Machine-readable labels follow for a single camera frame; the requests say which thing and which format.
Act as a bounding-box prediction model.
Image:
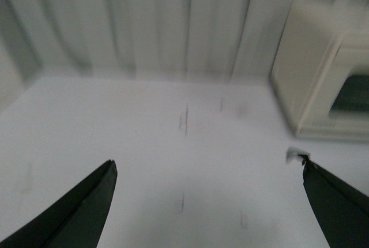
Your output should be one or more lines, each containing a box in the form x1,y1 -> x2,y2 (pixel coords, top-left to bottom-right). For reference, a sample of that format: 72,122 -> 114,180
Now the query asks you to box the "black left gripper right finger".
286,147 -> 368,247

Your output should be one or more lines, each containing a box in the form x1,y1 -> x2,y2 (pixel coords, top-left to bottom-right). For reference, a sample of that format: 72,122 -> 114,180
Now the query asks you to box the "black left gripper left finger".
1,160 -> 118,247

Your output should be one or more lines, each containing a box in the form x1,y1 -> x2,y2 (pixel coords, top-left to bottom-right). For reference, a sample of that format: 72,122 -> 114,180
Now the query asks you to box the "cream toaster oven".
270,3 -> 368,141

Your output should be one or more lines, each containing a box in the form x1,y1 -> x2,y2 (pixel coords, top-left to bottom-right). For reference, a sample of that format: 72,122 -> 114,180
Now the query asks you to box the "white curtain backdrop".
0,0 -> 369,110

